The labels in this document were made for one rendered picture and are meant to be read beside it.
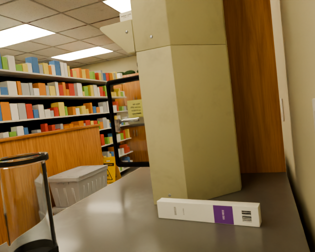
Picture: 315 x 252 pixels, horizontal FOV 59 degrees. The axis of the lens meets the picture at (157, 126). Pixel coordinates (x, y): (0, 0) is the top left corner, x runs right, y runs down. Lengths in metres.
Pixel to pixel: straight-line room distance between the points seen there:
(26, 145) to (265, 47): 2.56
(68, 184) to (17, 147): 0.62
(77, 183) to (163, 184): 2.21
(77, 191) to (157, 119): 2.30
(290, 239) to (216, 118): 0.41
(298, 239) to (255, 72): 0.68
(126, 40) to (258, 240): 0.64
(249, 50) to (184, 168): 0.56
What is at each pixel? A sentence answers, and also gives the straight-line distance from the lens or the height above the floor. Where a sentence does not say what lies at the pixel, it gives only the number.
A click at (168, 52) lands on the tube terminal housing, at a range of 0.84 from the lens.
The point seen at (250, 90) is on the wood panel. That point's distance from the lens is 1.16.
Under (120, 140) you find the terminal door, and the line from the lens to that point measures 1.29.
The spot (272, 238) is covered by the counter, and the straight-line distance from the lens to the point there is 0.66.
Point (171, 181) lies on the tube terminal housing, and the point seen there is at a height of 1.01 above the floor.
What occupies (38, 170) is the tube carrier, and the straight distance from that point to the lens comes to 0.62.
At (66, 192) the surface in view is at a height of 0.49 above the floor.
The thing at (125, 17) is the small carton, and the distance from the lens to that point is 1.02.
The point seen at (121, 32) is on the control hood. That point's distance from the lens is 0.91.
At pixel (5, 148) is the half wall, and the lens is 3.00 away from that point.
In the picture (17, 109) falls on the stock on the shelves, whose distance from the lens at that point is 3.83.
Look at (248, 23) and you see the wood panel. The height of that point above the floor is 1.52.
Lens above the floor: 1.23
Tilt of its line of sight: 3 degrees down
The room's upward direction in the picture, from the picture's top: 7 degrees counter-clockwise
